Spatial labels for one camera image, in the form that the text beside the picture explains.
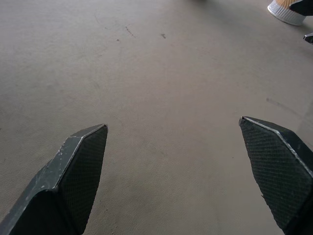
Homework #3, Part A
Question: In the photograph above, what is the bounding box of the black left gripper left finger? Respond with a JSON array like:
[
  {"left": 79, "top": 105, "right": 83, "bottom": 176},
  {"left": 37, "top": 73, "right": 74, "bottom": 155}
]
[{"left": 0, "top": 123, "right": 109, "bottom": 235}]

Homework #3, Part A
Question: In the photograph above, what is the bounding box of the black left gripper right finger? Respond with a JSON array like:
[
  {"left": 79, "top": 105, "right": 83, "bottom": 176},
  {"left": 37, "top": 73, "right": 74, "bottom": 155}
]
[{"left": 239, "top": 116, "right": 313, "bottom": 235}]

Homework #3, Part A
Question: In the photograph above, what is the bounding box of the white ribbed paper cup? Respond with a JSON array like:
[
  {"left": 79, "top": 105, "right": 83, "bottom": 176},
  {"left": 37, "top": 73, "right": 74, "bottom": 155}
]
[{"left": 267, "top": 0, "right": 307, "bottom": 26}]

